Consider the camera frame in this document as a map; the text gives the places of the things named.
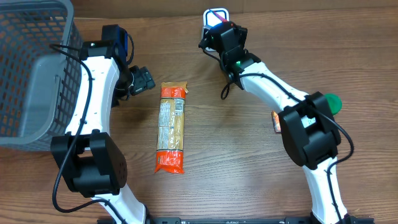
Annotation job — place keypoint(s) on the orange spaghetti packet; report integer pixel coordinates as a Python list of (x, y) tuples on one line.
[(169, 152)]

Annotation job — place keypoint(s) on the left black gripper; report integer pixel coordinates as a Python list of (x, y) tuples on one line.
[(144, 80)]

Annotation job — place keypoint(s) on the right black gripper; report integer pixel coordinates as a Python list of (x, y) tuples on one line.
[(234, 30)]

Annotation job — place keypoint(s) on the small orange snack box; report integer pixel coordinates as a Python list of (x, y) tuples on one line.
[(276, 122)]

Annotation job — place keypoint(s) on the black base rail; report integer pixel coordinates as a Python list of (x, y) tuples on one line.
[(286, 220)]

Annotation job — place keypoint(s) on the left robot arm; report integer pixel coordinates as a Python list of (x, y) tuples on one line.
[(92, 169)]

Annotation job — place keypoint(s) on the white barcode scanner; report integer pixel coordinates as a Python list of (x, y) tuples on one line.
[(210, 20)]

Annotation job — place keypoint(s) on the red stick sachet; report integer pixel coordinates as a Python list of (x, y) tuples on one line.
[(222, 19)]

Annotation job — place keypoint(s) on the grey plastic mesh basket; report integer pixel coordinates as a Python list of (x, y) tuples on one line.
[(39, 79)]

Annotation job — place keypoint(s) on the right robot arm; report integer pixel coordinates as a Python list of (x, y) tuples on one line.
[(310, 134)]

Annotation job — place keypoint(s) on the green lid jar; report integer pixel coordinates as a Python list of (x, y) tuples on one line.
[(334, 102)]

